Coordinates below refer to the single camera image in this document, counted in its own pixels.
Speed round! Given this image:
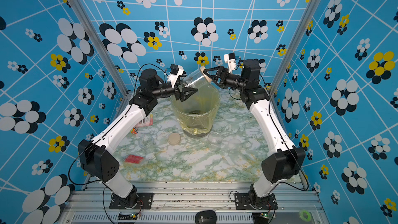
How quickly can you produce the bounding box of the left circuit board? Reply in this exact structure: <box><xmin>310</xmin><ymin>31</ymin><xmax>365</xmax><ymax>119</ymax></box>
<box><xmin>118</xmin><ymin>213</ymin><xmax>140</xmax><ymax>221</ymax></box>

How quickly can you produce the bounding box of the right circuit board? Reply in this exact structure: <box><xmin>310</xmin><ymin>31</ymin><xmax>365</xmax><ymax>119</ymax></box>
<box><xmin>252</xmin><ymin>213</ymin><xmax>269</xmax><ymax>224</ymax></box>

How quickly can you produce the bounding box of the small orange toy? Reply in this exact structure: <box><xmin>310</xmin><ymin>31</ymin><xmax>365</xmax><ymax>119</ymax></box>
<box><xmin>131</xmin><ymin>127</ymin><xmax>138</xmax><ymax>135</ymax></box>

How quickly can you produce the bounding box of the clear plastic tea jar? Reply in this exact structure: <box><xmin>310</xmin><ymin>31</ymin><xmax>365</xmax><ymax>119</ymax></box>
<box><xmin>208</xmin><ymin>132</ymin><xmax>222</xmax><ymax>152</ymax></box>

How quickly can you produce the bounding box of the small red packet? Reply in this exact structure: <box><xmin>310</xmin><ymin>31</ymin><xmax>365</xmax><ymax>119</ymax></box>
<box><xmin>124</xmin><ymin>155</ymin><xmax>145</xmax><ymax>164</ymax></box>

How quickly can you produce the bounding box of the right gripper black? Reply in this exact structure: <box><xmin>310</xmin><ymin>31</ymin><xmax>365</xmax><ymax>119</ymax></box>
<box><xmin>205</xmin><ymin>69</ymin><xmax>248</xmax><ymax>94</ymax></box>

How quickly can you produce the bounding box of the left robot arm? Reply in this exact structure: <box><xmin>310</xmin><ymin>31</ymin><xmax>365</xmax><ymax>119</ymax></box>
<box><xmin>78</xmin><ymin>64</ymin><xmax>197</xmax><ymax>209</ymax></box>

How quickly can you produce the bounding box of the round wooden jar lid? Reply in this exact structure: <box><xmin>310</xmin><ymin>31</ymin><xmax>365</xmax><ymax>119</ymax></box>
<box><xmin>167</xmin><ymin>132</ymin><xmax>181</xmax><ymax>146</ymax></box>

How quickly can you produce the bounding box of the pink card package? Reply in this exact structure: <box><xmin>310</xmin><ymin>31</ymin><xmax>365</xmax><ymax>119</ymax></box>
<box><xmin>136</xmin><ymin>114</ymin><xmax>153</xmax><ymax>128</ymax></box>

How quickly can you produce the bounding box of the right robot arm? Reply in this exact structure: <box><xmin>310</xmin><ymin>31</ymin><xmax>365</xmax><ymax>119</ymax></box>
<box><xmin>203</xmin><ymin>60</ymin><xmax>305</xmax><ymax>210</ymax></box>

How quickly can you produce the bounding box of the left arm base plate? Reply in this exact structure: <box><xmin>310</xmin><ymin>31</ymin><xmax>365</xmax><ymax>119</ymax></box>
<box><xmin>109</xmin><ymin>193</ymin><xmax>154</xmax><ymax>210</ymax></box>

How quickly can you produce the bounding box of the green tape roll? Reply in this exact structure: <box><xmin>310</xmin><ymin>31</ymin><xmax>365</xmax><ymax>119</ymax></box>
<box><xmin>299</xmin><ymin>209</ymin><xmax>312</xmax><ymax>223</ymax></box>

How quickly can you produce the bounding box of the jar with wooden lid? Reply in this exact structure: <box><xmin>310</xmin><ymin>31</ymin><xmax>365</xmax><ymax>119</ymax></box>
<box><xmin>181</xmin><ymin>66</ymin><xmax>211</xmax><ymax>89</ymax></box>
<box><xmin>138</xmin><ymin>134</ymin><xmax>154</xmax><ymax>150</ymax></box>

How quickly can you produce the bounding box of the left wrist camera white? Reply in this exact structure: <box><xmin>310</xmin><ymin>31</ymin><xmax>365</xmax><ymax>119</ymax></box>
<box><xmin>167</xmin><ymin>64</ymin><xmax>184</xmax><ymax>87</ymax></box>

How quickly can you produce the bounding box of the circuit board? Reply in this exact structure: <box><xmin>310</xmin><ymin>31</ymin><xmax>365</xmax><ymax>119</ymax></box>
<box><xmin>118</xmin><ymin>213</ymin><xmax>140</xmax><ymax>221</ymax></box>
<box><xmin>252</xmin><ymin>213</ymin><xmax>269</xmax><ymax>224</ymax></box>

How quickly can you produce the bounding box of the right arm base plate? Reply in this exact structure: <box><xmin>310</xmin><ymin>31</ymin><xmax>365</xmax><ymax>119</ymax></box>
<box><xmin>233</xmin><ymin>192</ymin><xmax>278</xmax><ymax>211</ymax></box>

